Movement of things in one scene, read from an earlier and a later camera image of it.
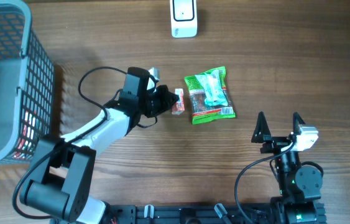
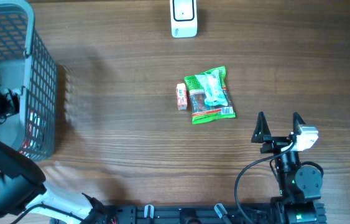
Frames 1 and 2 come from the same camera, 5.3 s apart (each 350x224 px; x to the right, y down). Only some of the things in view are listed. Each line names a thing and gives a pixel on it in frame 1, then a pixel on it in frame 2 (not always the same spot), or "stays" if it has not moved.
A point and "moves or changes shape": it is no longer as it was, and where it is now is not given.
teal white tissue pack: [211, 83] stays
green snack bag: [201, 112] stays
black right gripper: [262, 126] stays
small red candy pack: [179, 107] moves or changes shape
